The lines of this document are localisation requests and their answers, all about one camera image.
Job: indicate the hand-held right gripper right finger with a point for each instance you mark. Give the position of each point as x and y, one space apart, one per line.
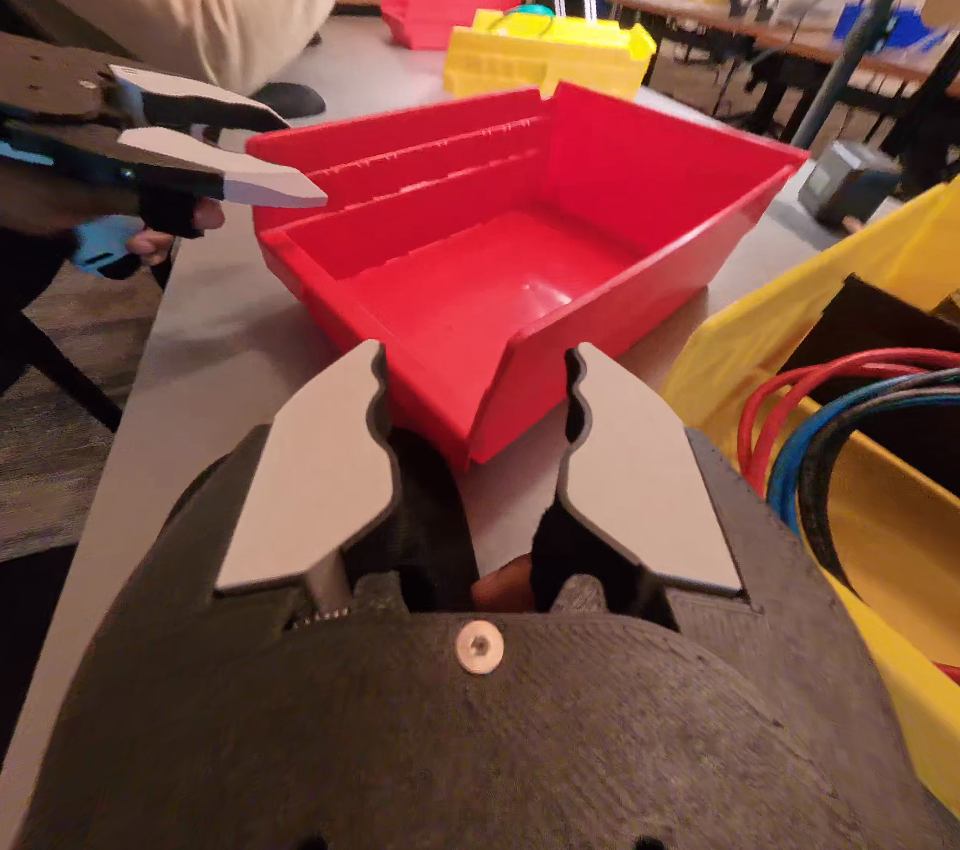
637 475

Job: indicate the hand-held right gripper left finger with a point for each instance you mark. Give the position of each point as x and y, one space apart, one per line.
315 475

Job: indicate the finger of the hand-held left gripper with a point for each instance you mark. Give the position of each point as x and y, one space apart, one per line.
202 107
255 178

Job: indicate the yellow plastic bin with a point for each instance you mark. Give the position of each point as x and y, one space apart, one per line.
547 62
885 527

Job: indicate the black box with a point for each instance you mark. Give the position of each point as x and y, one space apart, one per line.
877 325

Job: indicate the dark grey power box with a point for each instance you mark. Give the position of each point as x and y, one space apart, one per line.
847 182

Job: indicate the tall black pole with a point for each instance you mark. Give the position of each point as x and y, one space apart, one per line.
862 32

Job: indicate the blue plastic bin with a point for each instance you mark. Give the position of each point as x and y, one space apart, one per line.
900 24

